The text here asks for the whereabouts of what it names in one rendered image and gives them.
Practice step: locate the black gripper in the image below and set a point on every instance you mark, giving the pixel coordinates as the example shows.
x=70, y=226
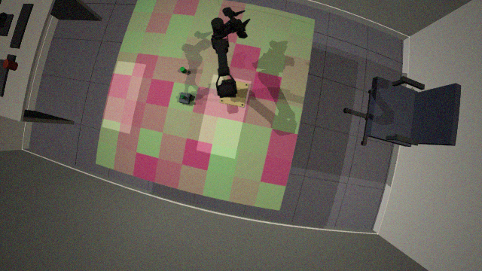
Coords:
x=229, y=13

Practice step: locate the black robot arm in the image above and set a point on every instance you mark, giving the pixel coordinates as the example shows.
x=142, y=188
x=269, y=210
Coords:
x=228, y=86

